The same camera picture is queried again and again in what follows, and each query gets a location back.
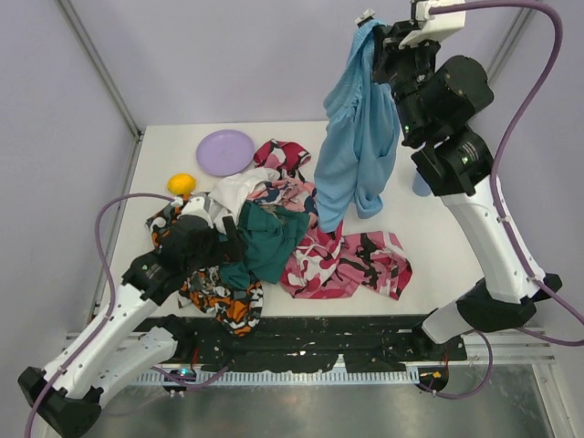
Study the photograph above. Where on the white slotted cable duct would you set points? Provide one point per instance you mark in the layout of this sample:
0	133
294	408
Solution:
335	376

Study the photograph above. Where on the pink navy camo cloth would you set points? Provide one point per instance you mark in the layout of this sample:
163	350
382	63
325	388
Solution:
292	194

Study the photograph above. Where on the left aluminium frame post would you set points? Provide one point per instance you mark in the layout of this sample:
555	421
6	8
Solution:
81	34

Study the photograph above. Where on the aluminium frame post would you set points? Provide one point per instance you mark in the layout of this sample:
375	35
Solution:
494	37
81	34

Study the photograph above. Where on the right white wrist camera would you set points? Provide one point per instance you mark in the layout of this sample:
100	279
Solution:
432	22

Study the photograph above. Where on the purple plastic plate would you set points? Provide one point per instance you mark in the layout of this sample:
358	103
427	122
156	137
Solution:
225	152

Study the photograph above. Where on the pink black camo cloth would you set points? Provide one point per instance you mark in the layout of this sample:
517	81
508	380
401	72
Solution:
334	265

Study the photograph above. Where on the blue plastic cup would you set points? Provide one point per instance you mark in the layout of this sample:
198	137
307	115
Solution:
420	187

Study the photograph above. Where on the orange grey camo cloth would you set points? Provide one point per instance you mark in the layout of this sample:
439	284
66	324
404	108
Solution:
237	309

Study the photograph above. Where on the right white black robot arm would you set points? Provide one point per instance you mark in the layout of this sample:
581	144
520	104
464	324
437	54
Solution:
434	106

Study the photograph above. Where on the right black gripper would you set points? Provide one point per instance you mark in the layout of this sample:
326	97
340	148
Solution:
389	50

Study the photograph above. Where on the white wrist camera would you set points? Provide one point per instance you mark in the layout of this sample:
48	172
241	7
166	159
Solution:
432	22
193	207

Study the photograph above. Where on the dark green cloth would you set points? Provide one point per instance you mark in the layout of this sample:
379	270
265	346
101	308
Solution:
271	233

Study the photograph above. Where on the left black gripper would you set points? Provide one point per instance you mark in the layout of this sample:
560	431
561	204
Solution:
229	234

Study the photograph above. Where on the right aluminium frame post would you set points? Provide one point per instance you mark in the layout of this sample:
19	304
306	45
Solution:
494	37

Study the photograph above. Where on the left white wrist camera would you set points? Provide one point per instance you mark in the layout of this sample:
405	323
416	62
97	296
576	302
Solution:
193	207

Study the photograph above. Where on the white cloth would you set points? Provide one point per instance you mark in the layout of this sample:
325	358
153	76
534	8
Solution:
228	196

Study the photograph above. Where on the red pink camo cloth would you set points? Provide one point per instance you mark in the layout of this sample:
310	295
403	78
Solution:
285	157

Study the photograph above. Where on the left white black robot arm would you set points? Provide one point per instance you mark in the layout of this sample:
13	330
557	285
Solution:
70	392

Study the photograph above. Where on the light blue cloth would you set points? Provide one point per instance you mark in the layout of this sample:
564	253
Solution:
357	157

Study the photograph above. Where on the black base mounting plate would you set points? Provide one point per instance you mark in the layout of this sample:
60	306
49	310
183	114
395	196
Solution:
307	345

